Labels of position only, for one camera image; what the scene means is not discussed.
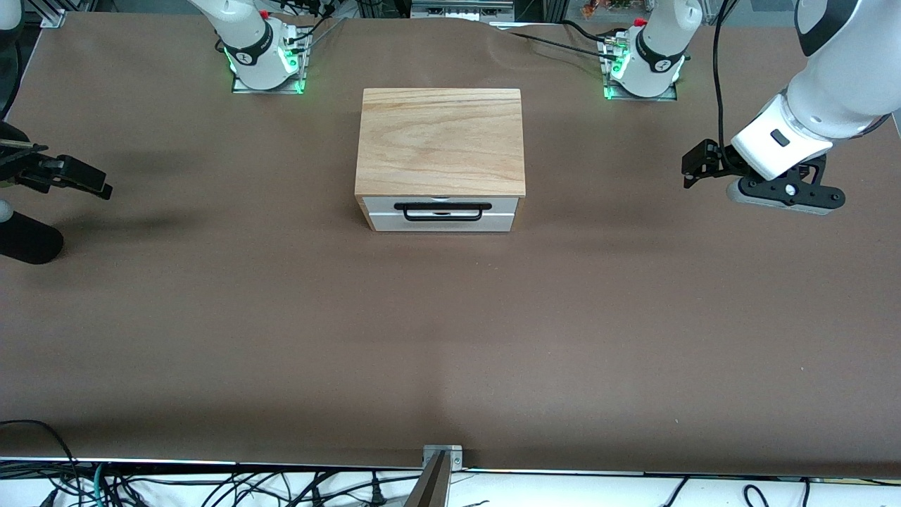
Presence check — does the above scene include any grey metal camera mount bracket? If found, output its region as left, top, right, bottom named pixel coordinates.
left=403, top=444, right=464, bottom=507

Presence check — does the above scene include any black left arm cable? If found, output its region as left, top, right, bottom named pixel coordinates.
left=711, top=0, right=741, bottom=159

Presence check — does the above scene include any grey electronics box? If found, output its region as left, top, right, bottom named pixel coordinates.
left=410, top=0, right=516, bottom=22

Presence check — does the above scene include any wooden drawer cabinet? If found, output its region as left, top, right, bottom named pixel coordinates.
left=354, top=88, right=527, bottom=234

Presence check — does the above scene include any white-fronted wooden drawer with handle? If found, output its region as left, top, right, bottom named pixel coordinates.
left=361, top=196, right=520, bottom=215

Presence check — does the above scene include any brown table cover sheet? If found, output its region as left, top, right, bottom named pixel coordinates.
left=0, top=11, right=901, bottom=480

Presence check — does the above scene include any black metal drawer handle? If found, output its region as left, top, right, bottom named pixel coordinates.
left=394, top=202, right=492, bottom=222

